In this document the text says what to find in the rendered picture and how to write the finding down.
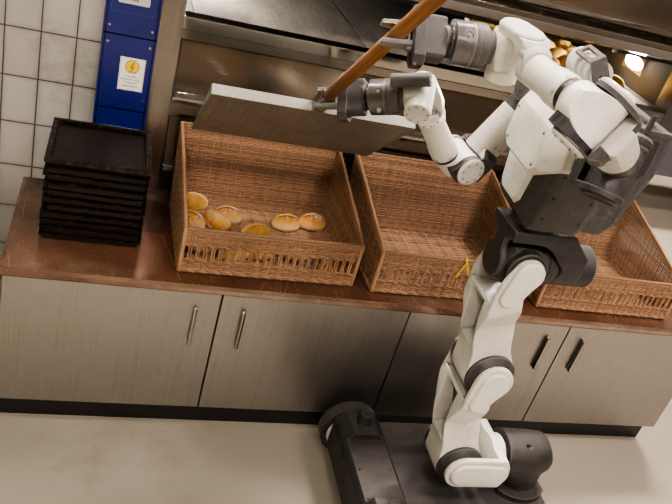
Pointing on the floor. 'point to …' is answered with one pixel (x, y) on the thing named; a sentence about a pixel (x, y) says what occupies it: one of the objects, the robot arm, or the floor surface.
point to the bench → (286, 343)
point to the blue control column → (134, 48)
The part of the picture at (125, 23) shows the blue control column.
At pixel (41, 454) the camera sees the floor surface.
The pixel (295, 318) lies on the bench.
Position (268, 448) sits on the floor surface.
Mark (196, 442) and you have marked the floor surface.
